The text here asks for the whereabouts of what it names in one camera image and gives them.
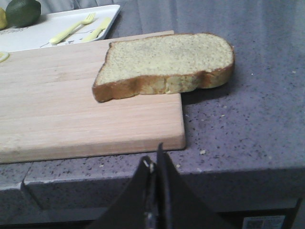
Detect green lime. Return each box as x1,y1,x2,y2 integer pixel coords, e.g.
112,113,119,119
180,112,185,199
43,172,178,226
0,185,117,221
5,0,41,27

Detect yellow plastic knife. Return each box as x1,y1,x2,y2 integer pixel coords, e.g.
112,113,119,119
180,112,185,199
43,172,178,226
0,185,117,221
82,17,111,42

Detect white label sticker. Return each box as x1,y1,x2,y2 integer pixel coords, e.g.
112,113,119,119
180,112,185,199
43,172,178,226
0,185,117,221
242,215,285,229

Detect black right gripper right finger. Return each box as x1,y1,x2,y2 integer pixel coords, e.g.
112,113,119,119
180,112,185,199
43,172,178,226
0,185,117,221
157,143,235,229

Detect yellow plastic fork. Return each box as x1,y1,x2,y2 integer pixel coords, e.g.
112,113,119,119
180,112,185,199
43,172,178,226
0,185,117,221
49,12,96,44

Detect bread slice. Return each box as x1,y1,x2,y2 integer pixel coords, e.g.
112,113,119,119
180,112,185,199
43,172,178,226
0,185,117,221
92,33,235,102

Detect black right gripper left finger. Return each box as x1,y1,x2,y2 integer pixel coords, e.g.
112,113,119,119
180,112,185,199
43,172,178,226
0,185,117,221
88,156,156,229

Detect white rectangular tray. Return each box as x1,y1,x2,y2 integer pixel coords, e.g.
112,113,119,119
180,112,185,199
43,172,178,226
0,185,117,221
0,5,121,52

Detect front yellow lemon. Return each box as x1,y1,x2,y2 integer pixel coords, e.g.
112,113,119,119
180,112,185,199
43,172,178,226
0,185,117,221
0,8,8,30

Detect lemon slice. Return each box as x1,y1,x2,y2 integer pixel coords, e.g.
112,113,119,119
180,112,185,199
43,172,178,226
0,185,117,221
0,52,10,62

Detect wooden cutting board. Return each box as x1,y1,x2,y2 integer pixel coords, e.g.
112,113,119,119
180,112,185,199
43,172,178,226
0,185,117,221
0,40,185,163

